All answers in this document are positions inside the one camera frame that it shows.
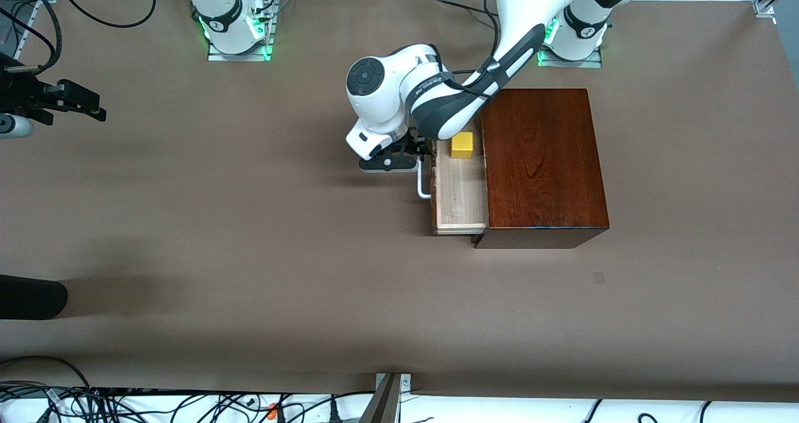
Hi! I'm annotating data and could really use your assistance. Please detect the light wooden drawer box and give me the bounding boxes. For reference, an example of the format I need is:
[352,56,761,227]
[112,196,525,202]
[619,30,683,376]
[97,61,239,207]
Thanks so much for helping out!
[417,124,489,236]

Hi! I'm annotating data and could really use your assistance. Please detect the dark brown wooden cabinet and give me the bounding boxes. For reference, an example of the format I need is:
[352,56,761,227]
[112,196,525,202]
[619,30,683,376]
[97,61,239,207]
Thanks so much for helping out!
[471,88,611,250]

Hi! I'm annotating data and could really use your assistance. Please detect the brown paper table cover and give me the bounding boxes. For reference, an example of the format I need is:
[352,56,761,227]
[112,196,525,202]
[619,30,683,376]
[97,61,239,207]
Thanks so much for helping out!
[0,0,799,403]

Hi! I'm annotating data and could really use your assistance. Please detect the black rounded object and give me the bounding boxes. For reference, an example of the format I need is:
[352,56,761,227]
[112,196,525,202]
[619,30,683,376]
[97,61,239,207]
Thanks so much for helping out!
[0,275,68,321]

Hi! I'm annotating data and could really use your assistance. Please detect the silver metal mounting plate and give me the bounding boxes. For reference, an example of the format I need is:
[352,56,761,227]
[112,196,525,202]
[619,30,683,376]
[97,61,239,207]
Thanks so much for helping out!
[375,372,413,392]

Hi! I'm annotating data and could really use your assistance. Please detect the black table cable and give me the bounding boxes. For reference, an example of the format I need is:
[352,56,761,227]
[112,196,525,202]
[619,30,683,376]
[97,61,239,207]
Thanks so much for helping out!
[434,0,497,17]

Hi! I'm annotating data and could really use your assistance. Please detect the dark metal post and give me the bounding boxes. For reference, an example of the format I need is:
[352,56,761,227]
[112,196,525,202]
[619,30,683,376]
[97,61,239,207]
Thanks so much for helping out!
[359,373,401,423]

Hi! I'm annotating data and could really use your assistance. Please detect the tangled black cables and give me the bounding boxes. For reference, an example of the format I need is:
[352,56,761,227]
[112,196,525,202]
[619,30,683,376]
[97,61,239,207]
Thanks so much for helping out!
[0,354,375,423]

